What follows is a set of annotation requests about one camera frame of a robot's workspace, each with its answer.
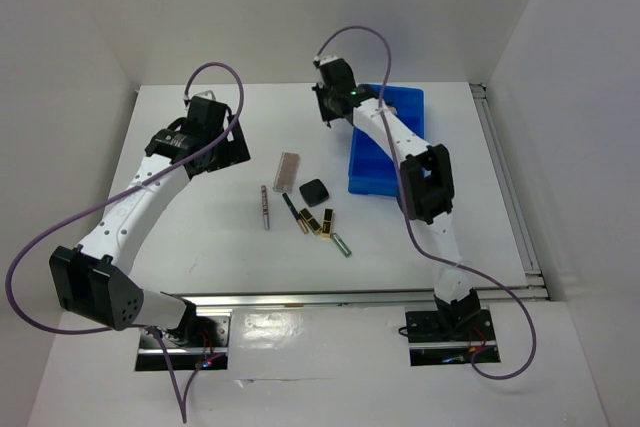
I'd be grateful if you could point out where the aluminium rail right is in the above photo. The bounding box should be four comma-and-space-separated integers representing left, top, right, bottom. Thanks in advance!
469, 84, 546, 287

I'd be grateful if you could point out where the aluminium rail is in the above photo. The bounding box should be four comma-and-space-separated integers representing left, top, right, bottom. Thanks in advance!
469, 84, 546, 287
149, 284, 551, 321

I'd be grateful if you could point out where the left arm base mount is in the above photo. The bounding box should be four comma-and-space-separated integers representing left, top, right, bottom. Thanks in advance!
134, 311, 232, 372

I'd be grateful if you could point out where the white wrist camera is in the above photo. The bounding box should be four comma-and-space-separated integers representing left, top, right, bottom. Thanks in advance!
183, 90, 216, 105
313, 55, 339, 69

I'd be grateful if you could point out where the blue plastic organizer bin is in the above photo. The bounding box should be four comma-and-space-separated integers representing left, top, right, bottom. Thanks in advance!
346, 82, 425, 197

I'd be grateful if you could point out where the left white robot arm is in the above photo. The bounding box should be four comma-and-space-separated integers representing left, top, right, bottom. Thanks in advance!
49, 97, 250, 346

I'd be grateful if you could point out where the black gold lipstick right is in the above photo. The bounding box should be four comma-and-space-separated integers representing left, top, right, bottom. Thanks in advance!
321, 208, 334, 238

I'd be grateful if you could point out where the black gold lipstick left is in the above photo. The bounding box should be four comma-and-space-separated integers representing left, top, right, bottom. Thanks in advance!
299, 208, 322, 234

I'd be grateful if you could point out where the red silver lip gloss tube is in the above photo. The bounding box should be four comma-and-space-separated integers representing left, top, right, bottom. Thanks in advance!
260, 185, 270, 231

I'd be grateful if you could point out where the green clear tube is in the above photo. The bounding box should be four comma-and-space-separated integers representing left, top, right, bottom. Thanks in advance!
331, 233, 352, 258

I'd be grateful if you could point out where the black gold lipstick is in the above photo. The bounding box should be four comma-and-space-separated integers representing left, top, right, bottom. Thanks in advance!
299, 208, 322, 234
321, 208, 334, 238

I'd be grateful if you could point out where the purple cable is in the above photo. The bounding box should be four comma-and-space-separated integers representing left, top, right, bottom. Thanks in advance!
4, 61, 246, 423
314, 24, 536, 379

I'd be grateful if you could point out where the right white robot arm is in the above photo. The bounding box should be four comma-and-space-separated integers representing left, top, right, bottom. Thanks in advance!
313, 56, 480, 339

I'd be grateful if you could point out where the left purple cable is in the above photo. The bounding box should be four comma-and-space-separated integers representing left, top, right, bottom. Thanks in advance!
4, 61, 246, 423

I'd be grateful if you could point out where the aluminium rail front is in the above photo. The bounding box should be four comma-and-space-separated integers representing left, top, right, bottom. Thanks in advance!
149, 284, 551, 321

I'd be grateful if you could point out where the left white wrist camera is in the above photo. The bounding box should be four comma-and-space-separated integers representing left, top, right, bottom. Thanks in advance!
183, 90, 216, 105

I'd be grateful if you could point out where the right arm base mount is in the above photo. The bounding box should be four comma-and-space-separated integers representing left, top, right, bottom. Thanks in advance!
398, 309, 500, 367

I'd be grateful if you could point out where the black square compact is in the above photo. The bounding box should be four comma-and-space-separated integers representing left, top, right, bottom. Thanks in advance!
299, 178, 329, 207

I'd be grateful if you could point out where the dark blue gold pencil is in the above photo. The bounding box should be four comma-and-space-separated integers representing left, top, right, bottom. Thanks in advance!
282, 192, 308, 234

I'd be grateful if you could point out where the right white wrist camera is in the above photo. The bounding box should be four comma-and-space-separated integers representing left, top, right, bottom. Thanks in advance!
313, 55, 339, 69

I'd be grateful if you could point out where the clear eyeshadow palette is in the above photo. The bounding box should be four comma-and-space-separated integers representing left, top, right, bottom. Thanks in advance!
273, 152, 300, 194

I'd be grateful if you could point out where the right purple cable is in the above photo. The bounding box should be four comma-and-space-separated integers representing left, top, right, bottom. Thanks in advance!
314, 24, 536, 379

